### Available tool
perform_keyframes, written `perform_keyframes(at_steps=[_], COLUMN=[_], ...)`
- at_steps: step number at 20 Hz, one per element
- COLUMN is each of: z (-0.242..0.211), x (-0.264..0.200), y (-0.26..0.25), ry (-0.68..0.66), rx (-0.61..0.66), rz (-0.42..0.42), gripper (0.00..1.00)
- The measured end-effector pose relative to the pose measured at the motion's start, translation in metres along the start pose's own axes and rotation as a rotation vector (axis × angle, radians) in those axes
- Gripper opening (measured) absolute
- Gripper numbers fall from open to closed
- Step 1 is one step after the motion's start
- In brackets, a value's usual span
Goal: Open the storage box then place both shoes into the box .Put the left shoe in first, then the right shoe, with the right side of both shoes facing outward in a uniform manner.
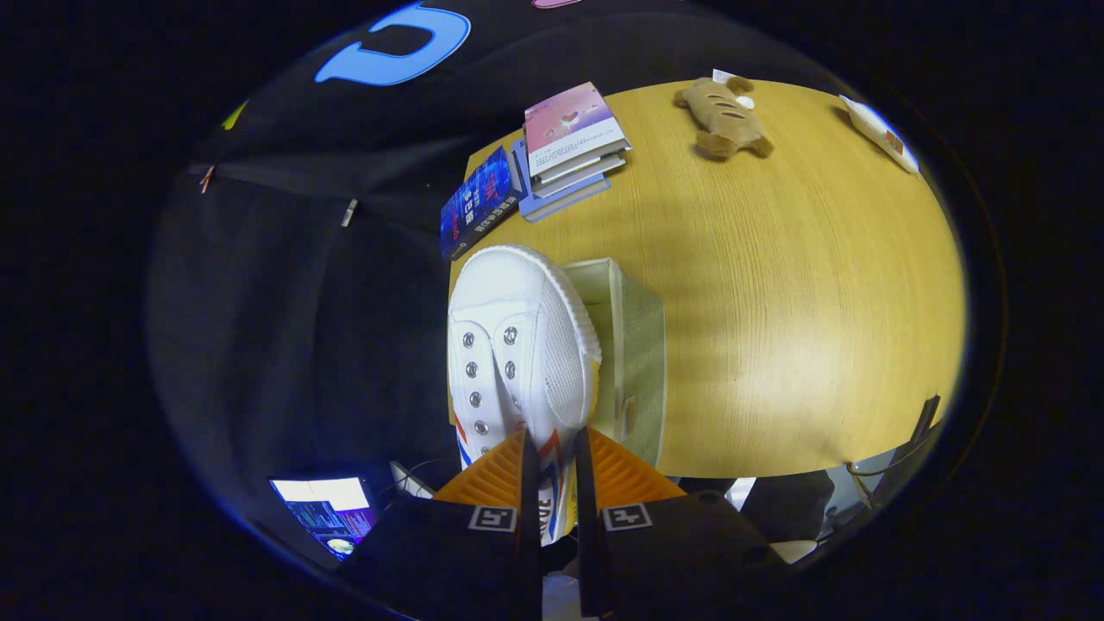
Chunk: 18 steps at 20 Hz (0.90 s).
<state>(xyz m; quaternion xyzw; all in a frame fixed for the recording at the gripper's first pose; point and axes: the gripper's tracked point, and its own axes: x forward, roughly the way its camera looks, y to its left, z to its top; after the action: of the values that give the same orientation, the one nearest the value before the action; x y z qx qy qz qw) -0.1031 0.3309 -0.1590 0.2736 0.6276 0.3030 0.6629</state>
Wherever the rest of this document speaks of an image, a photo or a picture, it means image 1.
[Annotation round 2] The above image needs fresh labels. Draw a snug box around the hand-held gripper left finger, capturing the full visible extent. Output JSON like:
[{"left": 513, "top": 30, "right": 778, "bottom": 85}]
[{"left": 335, "top": 427, "right": 546, "bottom": 621}]

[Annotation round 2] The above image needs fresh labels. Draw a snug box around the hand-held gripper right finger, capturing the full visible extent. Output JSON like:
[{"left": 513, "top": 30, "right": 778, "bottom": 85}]
[{"left": 574, "top": 425, "right": 789, "bottom": 619}]

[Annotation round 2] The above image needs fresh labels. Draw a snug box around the pale green storage box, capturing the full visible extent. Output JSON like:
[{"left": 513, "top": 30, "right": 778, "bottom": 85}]
[{"left": 561, "top": 257, "right": 668, "bottom": 471}]

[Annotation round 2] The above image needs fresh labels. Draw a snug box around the white canvas shoe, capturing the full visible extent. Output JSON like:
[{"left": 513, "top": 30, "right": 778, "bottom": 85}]
[{"left": 446, "top": 244, "right": 603, "bottom": 549}]

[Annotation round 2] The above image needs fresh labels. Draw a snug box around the white device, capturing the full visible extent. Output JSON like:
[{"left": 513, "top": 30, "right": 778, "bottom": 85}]
[{"left": 388, "top": 460, "right": 436, "bottom": 499}]

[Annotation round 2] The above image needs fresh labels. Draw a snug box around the computer monitor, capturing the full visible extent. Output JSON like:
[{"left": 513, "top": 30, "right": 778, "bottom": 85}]
[{"left": 269, "top": 476, "right": 378, "bottom": 561}]

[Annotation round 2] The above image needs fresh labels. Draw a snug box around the black backdrop cloth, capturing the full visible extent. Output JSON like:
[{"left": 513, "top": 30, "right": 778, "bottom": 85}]
[{"left": 145, "top": 0, "right": 829, "bottom": 553}]

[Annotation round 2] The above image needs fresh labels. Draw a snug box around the light blue book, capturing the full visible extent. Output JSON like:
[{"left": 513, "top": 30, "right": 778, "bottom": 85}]
[{"left": 511, "top": 138, "right": 613, "bottom": 223}]

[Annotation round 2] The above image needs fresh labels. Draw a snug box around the dark blue book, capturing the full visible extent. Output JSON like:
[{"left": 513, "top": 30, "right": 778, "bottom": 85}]
[{"left": 440, "top": 147, "right": 524, "bottom": 261}]

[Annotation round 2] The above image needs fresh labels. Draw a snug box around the grey book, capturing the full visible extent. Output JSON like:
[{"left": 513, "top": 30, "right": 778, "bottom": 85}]
[{"left": 530, "top": 151, "right": 628, "bottom": 199}]

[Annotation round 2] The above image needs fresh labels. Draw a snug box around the black bar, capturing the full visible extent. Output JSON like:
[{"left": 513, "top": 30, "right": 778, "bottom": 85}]
[{"left": 910, "top": 395, "right": 943, "bottom": 449}]

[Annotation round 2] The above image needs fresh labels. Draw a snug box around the pink cover book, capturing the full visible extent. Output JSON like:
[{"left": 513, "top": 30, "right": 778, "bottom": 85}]
[{"left": 523, "top": 82, "right": 632, "bottom": 178}]

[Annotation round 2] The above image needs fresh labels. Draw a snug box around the brown plush toy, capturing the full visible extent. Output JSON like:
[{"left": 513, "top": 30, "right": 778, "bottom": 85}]
[{"left": 673, "top": 76, "right": 775, "bottom": 160}]

